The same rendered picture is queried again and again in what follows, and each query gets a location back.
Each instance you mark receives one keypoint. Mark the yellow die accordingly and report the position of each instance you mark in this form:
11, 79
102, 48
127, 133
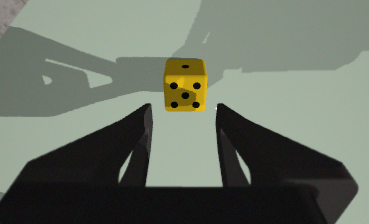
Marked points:
185, 85

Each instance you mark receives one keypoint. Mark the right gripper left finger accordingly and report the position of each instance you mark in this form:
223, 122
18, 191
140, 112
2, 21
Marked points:
97, 158

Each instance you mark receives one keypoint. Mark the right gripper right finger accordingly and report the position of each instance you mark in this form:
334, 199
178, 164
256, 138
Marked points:
275, 160

